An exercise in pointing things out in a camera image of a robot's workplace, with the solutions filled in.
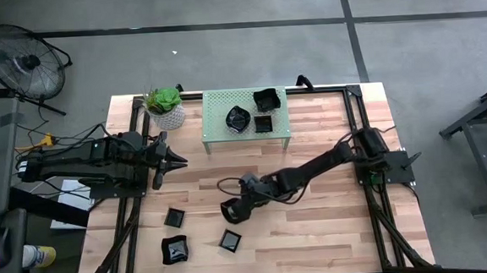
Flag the grey metal cart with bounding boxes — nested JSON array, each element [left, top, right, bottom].
[[435, 77, 487, 221]]

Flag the black wavy square mini plate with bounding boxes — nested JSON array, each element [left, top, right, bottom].
[[160, 234, 190, 267], [252, 87, 282, 114]]

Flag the white paper sheet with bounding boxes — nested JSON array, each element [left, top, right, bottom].
[[46, 177, 100, 232]]

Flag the black desk beam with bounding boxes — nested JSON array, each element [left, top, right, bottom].
[[8, 182, 91, 232]]

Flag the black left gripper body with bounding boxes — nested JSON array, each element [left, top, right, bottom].
[[140, 130, 175, 194]]

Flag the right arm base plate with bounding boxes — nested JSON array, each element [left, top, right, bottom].
[[352, 148, 424, 189]]

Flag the black floor fan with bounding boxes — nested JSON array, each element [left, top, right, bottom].
[[0, 19, 77, 121]]

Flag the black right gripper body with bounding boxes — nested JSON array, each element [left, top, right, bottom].
[[238, 170, 277, 210]]

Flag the black small square mini plate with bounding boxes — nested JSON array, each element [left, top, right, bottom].
[[162, 206, 187, 230], [254, 114, 275, 134], [217, 227, 244, 255]]

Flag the green perforated metal shelf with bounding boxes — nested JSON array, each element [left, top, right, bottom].
[[199, 85, 293, 156]]

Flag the yellow power plug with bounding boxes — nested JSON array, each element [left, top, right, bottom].
[[13, 131, 57, 152]]

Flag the succulent in white pot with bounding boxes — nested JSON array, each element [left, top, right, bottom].
[[140, 85, 188, 134]]

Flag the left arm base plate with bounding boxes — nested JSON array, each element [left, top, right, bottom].
[[87, 167, 151, 202]]

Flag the black leaf-shaped mini plate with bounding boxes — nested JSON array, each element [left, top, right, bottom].
[[219, 196, 250, 226], [224, 104, 254, 135]]

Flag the white yellow spray can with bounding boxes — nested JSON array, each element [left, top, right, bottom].
[[19, 242, 58, 270]]

